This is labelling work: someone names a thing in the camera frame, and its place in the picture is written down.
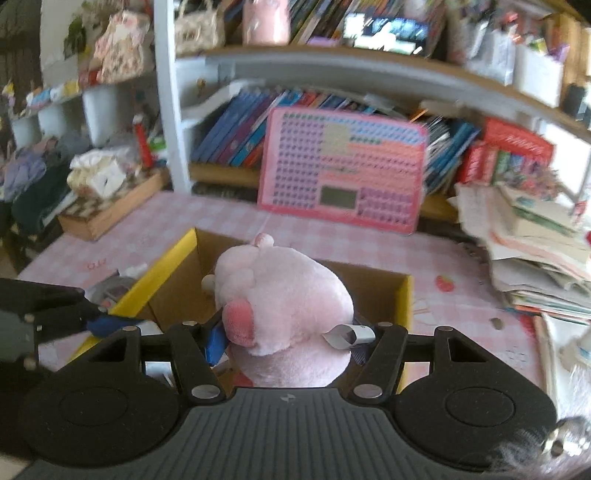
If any floral tissue box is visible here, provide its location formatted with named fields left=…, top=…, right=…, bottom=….
left=68, top=150, right=127, bottom=200

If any pink learning tablet toy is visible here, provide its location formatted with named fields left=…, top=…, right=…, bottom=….
left=257, top=106, right=429, bottom=234

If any cream quilted bag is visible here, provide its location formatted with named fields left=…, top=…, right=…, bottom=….
left=174, top=0, right=227, bottom=54

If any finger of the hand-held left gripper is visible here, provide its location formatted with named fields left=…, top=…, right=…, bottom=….
left=0, top=278, right=86, bottom=320
left=34, top=302, right=140, bottom=346

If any dark green garment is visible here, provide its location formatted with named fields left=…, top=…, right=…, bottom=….
left=11, top=161, right=75, bottom=232

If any pink cylinder container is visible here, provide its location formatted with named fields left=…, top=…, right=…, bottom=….
left=242, top=0, right=291, bottom=44

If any stack of papers and books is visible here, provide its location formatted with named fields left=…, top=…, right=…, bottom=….
left=455, top=182, right=591, bottom=324

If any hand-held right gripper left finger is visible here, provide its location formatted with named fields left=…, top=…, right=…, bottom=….
left=69, top=318, right=228, bottom=401

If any wooden chessboard box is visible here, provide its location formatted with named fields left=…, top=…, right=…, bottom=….
left=58, top=170, right=171, bottom=241

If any red white pen toy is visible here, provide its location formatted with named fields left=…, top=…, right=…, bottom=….
left=133, top=115, right=155, bottom=169

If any grey garment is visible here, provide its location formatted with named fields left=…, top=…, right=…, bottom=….
left=55, top=131, right=93, bottom=158

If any row of colourful books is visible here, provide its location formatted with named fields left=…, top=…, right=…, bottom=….
left=191, top=88, right=481, bottom=195

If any floral pink bag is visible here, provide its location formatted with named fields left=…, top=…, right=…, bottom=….
left=95, top=11, right=153, bottom=84

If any grey tape roll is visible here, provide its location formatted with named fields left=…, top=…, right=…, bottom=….
left=85, top=272, right=139, bottom=308

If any pink plush pig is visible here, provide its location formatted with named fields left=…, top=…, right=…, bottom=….
left=202, top=234, right=375, bottom=387

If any silver metal button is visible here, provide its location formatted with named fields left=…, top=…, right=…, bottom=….
left=540, top=415, right=591, bottom=460

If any purple garment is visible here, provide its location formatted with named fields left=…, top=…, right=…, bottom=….
left=2, top=138, right=61, bottom=199

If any red flat box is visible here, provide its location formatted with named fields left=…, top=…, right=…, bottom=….
left=482, top=117, right=555, bottom=160

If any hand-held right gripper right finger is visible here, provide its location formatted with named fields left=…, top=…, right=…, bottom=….
left=351, top=323, right=502, bottom=401

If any yellow cardboard box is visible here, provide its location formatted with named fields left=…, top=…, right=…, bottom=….
left=67, top=227, right=414, bottom=393

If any white wooden bookshelf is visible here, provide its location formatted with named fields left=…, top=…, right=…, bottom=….
left=9, top=0, right=591, bottom=222

